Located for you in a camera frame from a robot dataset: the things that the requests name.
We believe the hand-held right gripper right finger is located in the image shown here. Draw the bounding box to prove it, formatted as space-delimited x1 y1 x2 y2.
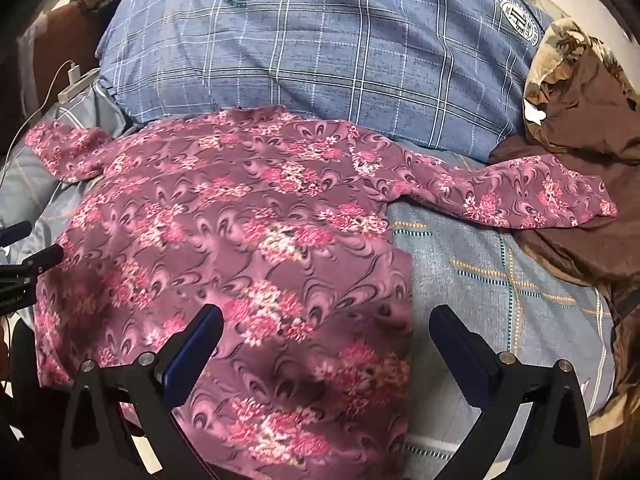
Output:
428 304 594 480

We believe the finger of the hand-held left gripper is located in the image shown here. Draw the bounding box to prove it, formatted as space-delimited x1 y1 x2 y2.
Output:
22 244 65 277
0 221 33 247

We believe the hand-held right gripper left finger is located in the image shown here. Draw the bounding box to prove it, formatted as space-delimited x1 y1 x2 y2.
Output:
65 304 226 480

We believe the pink floral shirt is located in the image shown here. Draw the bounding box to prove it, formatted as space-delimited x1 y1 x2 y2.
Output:
25 105 619 480

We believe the grey-blue plaid bed sheet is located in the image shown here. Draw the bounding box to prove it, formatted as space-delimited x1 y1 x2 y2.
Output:
0 80 617 480

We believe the white power strip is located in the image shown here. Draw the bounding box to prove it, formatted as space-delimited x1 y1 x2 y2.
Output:
57 72 99 104

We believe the reddish brown cushion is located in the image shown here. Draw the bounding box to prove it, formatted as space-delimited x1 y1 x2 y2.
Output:
30 2 119 106

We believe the brown blanket with floral lining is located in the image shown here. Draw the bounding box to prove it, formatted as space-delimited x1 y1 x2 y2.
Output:
487 17 640 436

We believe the blue plaid quilt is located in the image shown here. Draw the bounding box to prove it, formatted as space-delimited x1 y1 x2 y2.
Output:
95 0 556 162

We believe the white charger cable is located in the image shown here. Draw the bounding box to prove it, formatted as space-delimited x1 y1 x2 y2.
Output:
20 60 76 127

